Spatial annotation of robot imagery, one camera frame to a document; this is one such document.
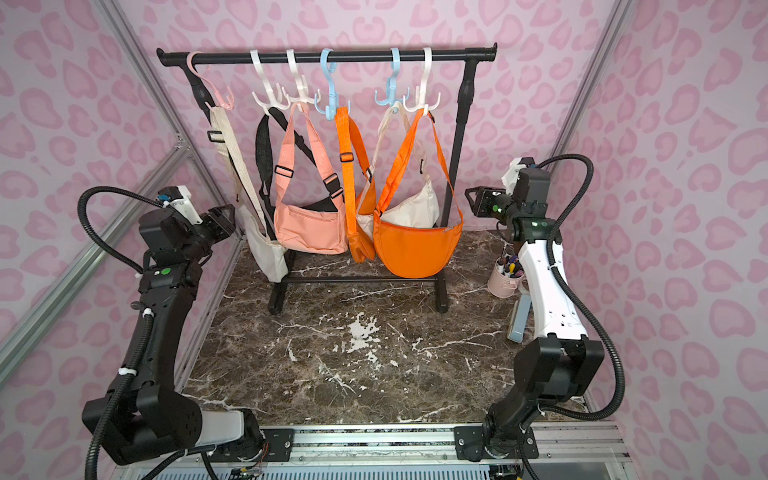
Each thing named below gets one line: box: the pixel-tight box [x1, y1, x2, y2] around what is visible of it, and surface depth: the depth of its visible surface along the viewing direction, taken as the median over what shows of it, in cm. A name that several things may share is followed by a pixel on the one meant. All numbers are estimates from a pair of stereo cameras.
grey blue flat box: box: [507, 294, 532, 344], surface depth 92 cm
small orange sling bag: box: [336, 107, 377, 263], surface depth 73 cm
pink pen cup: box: [487, 255, 525, 299], surface depth 95 cm
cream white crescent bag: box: [356, 101, 440, 240], surface depth 94 cm
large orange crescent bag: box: [373, 108, 464, 278], surface depth 94 cm
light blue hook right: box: [374, 47, 410, 106], surface depth 66 cm
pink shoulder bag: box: [273, 103, 349, 254], surface depth 88 cm
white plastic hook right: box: [403, 47, 441, 116], surface depth 63 cm
